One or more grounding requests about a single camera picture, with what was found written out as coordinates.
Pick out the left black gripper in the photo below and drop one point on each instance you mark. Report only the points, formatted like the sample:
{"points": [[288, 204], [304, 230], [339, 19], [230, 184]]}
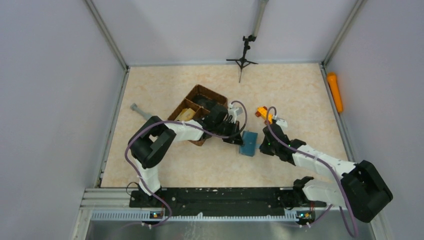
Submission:
{"points": [[235, 128]]}

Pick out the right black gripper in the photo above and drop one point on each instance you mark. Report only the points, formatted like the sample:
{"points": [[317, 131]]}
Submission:
{"points": [[264, 149]]}

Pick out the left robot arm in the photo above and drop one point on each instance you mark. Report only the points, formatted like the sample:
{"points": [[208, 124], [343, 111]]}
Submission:
{"points": [[150, 143]]}

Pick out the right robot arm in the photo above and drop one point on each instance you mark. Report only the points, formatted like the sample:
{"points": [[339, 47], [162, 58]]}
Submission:
{"points": [[357, 187]]}

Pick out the yellow card in basket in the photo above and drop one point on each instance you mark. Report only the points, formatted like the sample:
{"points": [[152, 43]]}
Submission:
{"points": [[185, 115]]}

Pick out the orange toy car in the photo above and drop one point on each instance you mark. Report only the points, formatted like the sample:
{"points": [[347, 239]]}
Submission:
{"points": [[261, 112]]}

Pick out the brown woven divided basket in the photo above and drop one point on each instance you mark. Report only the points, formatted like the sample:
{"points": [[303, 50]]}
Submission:
{"points": [[200, 111]]}

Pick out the black mini tripod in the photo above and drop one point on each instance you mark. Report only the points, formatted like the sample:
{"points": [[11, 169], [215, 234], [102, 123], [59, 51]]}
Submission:
{"points": [[243, 62]]}

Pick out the orange flashlight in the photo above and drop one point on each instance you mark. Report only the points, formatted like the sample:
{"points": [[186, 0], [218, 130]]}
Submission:
{"points": [[335, 92]]}

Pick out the grey plastic dumbbell part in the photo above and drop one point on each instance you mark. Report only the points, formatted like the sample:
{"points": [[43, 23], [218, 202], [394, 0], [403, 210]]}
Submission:
{"points": [[142, 113]]}

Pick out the grey vertical pole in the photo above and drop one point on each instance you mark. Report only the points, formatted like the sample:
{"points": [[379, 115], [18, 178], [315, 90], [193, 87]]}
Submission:
{"points": [[260, 13]]}

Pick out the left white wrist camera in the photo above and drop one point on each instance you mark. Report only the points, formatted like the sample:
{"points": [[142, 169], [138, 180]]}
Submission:
{"points": [[233, 112]]}

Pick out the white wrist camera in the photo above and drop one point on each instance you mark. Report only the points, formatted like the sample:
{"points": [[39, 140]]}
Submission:
{"points": [[233, 112], [281, 122]]}

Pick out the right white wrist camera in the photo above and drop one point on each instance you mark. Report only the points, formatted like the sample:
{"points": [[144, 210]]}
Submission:
{"points": [[281, 122]]}

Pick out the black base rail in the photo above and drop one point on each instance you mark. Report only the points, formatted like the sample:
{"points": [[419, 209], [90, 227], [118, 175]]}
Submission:
{"points": [[223, 201]]}

